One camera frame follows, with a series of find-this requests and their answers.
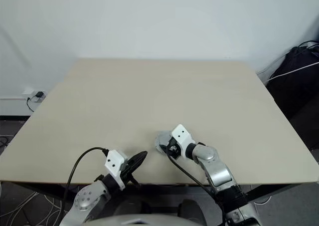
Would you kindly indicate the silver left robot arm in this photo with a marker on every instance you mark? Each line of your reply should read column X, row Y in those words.
column 87, row 201

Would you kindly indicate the black power adapter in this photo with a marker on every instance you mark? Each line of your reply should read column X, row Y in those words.
column 39, row 94

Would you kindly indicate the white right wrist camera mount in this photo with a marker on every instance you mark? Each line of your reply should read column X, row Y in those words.
column 180, row 133

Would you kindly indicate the white wall socket strip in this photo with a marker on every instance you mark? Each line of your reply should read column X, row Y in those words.
column 28, row 91

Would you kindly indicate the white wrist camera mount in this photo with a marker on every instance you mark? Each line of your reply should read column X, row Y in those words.
column 180, row 133
column 113, row 161

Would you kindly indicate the silver robot torso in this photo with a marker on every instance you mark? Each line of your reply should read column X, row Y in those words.
column 124, row 218

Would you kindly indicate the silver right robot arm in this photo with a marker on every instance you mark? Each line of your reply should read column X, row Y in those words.
column 219, row 171

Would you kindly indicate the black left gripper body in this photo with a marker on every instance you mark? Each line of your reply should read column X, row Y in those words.
column 124, row 172

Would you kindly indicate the small grey round object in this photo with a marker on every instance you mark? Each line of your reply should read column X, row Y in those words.
column 160, row 137

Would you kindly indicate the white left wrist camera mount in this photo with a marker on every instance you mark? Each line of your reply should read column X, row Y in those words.
column 113, row 161

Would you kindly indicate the black bag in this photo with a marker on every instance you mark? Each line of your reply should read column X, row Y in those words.
column 294, row 86

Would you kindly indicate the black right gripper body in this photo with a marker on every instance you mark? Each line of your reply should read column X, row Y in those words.
column 173, row 149

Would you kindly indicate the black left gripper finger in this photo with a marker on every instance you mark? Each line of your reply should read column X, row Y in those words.
column 137, row 166
column 136, row 156

